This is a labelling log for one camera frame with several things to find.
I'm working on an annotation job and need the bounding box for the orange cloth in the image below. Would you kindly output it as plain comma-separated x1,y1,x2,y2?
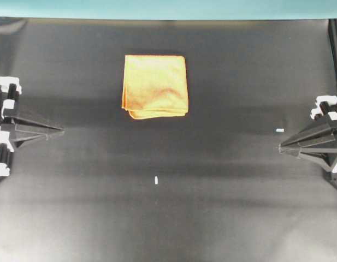
121,55,189,120

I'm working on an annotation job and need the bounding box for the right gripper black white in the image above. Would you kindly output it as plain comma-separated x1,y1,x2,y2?
279,95,337,188

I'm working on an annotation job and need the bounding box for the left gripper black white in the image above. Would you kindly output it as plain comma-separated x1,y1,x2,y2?
0,76,64,182

